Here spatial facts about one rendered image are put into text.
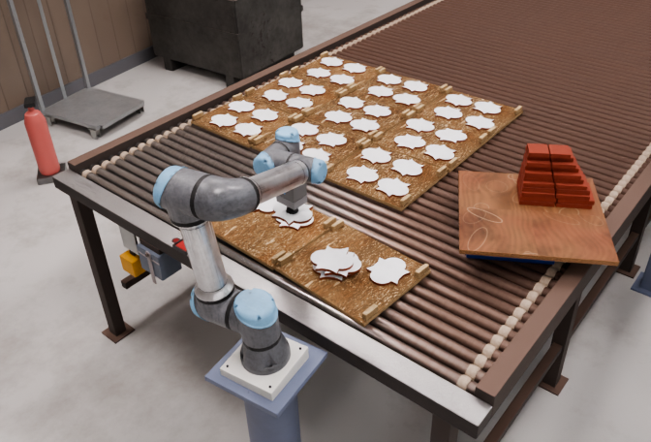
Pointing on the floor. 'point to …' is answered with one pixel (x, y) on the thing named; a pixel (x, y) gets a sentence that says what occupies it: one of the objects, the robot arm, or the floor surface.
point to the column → (268, 411)
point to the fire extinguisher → (41, 143)
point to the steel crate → (225, 17)
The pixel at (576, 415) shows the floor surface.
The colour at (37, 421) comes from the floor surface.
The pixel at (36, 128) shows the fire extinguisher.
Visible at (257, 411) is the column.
